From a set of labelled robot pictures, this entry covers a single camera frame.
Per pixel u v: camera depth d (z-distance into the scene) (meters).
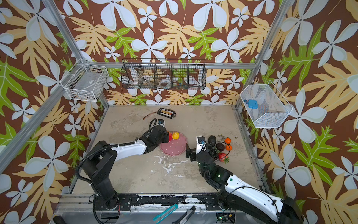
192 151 0.67
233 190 0.49
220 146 0.91
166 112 1.14
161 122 0.82
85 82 0.86
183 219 0.69
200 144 0.64
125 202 0.74
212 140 0.95
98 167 0.47
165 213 0.71
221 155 0.89
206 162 0.54
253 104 0.85
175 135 0.96
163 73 0.97
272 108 0.78
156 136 0.71
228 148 0.94
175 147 0.96
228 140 0.97
